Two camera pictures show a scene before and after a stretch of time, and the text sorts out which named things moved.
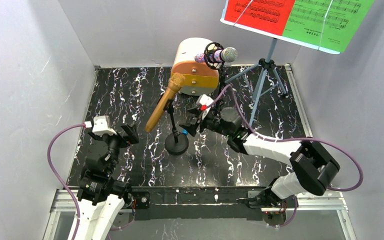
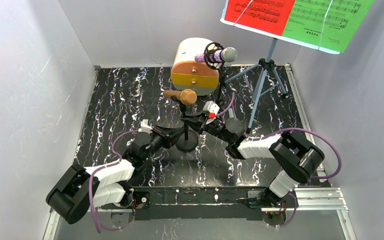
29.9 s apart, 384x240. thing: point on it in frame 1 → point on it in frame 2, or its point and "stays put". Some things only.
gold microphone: x=177 y=81 → x=187 y=96
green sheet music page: x=343 y=19 stays put
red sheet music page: x=271 y=16 stays put
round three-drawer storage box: x=200 y=80 stays put
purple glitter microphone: x=227 y=54 stays put
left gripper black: x=125 y=135 → x=165 y=136
